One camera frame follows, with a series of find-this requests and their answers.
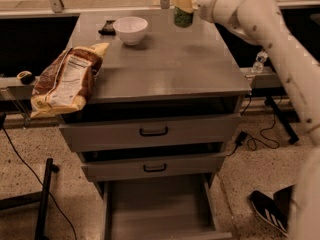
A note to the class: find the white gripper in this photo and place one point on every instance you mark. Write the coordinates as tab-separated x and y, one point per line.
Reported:
204	4

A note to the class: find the green soda can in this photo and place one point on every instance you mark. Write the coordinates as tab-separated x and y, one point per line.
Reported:
183	18

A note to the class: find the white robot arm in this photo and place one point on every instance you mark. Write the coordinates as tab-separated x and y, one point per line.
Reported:
260	22

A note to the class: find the grey drawer cabinet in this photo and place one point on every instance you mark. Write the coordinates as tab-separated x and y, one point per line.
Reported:
173	72

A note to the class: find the grey top drawer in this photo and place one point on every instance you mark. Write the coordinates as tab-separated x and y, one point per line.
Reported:
154	132

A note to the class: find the grey drawer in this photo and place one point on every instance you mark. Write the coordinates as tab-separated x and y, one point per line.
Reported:
154	132
163	208
140	168

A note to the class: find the grey middle drawer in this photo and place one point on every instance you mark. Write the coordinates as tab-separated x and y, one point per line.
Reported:
140	168

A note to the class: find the grey bottom drawer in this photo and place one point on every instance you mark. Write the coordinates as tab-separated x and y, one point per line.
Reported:
163	208

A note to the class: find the white bowl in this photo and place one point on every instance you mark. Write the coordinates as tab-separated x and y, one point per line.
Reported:
130	30

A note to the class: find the small black snack packet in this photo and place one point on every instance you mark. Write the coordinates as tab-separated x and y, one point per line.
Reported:
108	28

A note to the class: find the clear water bottle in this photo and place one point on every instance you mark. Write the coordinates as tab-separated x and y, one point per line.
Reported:
258	65

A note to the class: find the brown chip bag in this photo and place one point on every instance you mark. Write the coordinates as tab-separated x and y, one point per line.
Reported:
67	84

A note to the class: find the black tape measure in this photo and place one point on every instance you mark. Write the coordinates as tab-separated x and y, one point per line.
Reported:
26	77

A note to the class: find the dark trouser leg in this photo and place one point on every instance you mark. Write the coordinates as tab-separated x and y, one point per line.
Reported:
282	199

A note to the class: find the black white sneaker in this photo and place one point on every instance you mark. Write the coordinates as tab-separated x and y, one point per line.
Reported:
267	210

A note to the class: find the black metal stand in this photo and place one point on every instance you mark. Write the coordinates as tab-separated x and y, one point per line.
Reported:
40	197

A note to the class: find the black power adapter with cable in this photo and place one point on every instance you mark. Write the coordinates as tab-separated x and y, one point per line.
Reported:
252	142

